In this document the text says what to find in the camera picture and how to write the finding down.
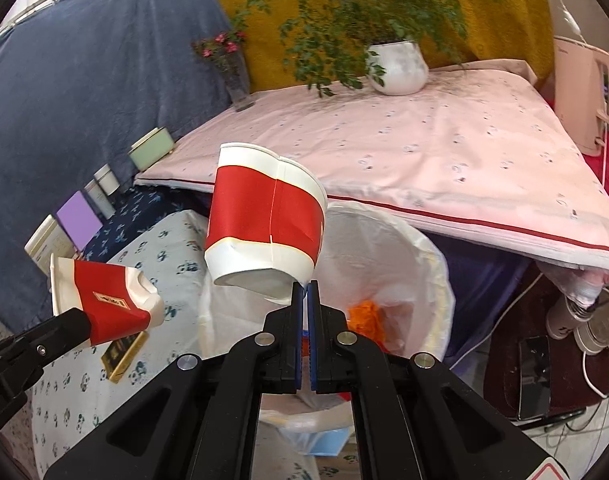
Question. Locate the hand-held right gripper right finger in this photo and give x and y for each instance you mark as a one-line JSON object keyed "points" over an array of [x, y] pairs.
{"points": [[313, 355]]}

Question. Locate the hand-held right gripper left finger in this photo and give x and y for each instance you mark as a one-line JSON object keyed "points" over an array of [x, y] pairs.
{"points": [[298, 355]]}

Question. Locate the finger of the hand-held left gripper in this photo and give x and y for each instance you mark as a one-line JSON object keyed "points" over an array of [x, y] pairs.
{"points": [[59, 335]]}

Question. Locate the crushed red paper cup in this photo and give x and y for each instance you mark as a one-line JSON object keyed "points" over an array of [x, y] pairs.
{"points": [[264, 215], [109, 300]]}

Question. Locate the orange snack bag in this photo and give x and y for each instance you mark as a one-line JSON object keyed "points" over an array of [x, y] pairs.
{"points": [[367, 322]]}

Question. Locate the bin with white bag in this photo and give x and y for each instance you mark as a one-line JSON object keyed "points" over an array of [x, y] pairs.
{"points": [[424, 280]]}

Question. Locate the panda printed tablecloth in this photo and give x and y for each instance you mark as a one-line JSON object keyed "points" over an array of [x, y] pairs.
{"points": [[69, 400]]}

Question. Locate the gold black packet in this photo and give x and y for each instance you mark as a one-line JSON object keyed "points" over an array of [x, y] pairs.
{"points": [[122, 357]]}

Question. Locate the purple notebook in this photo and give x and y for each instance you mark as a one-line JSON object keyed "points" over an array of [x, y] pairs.
{"points": [[78, 222]]}

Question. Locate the navy printed cloth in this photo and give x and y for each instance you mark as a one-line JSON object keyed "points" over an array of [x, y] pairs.
{"points": [[119, 230]]}

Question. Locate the short white can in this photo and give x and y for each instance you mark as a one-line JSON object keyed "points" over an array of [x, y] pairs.
{"points": [[107, 180]]}

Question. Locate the dark purple cloth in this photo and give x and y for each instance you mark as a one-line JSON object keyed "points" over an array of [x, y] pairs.
{"points": [[479, 285]]}

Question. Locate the dark red stool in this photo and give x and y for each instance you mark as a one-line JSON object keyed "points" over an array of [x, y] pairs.
{"points": [[501, 375]]}

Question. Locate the pale green tin box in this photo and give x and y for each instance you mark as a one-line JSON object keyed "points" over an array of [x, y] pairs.
{"points": [[152, 152]]}

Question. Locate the black flat device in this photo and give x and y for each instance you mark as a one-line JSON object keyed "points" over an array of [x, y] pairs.
{"points": [[533, 375]]}

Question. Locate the pink blanket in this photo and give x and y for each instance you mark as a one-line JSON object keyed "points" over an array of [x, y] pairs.
{"points": [[434, 150]]}

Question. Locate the blue grey blanket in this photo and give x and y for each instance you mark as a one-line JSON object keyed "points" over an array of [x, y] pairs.
{"points": [[84, 85]]}

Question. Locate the glass vase with pink flowers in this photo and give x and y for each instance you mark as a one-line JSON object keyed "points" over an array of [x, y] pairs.
{"points": [[234, 82]]}

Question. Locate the green plant in white pot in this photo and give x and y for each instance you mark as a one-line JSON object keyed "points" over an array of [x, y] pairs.
{"points": [[397, 67]]}

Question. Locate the cream electric kettle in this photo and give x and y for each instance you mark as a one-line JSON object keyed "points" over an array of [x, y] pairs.
{"points": [[581, 95]]}

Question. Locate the yellow cloth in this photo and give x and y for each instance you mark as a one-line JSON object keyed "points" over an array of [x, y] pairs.
{"points": [[484, 20]]}

